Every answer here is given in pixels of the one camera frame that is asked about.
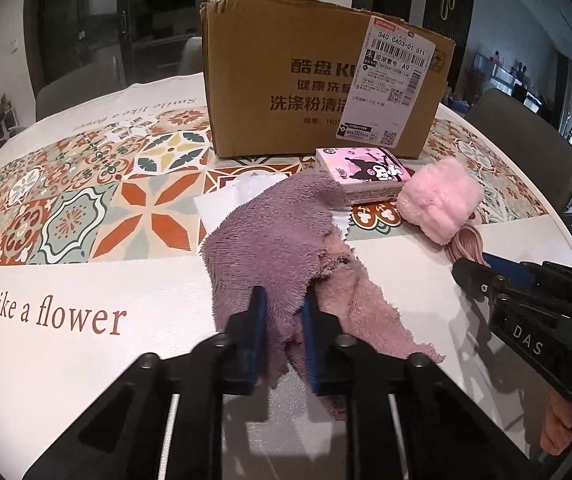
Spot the dark sliding glass door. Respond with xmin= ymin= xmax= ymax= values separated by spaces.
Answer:
xmin=26 ymin=0 xmax=249 ymax=106

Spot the dark slatted wall panel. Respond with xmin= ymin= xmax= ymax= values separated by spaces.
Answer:
xmin=423 ymin=0 xmax=476 ymax=46

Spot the pink hair cord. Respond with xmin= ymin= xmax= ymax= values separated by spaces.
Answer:
xmin=446 ymin=225 xmax=486 ymax=264

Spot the grey dining chair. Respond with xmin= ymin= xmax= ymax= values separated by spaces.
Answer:
xmin=178 ymin=36 xmax=205 ymax=77
xmin=36 ymin=57 xmax=132 ymax=121
xmin=466 ymin=88 xmax=572 ymax=211

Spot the white paper sheet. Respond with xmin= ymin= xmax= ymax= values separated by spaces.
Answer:
xmin=193 ymin=172 xmax=354 ymax=241

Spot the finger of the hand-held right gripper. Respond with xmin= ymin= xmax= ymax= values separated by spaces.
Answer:
xmin=482 ymin=252 xmax=572 ymax=295
xmin=452 ymin=258 xmax=509 ymax=311

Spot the pink fluffy cloth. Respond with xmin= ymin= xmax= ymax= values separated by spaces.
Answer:
xmin=397 ymin=156 xmax=484 ymax=247

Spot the patterned white tablecloth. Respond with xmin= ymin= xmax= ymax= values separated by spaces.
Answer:
xmin=0 ymin=72 xmax=572 ymax=480

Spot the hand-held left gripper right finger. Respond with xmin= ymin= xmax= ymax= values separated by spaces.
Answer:
xmin=300 ymin=290 xmax=564 ymax=480

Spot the pink cartoon tissue pack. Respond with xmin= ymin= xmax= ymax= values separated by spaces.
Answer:
xmin=315 ymin=146 xmax=413 ymax=206

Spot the purple pink fluffy towel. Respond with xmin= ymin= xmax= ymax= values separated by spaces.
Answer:
xmin=199 ymin=170 xmax=445 ymax=422

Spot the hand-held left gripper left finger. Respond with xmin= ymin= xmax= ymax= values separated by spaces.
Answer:
xmin=22 ymin=285 xmax=269 ymax=480

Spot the brown cardboard box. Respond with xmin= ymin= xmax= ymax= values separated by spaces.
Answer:
xmin=200 ymin=0 xmax=456 ymax=160

